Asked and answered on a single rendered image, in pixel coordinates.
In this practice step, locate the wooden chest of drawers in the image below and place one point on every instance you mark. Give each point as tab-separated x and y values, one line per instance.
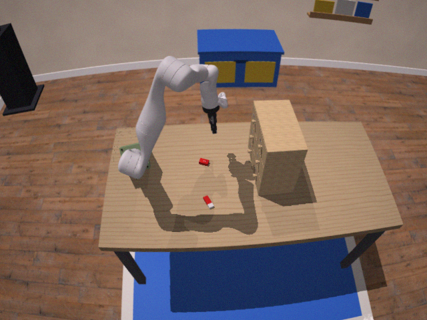
285	145

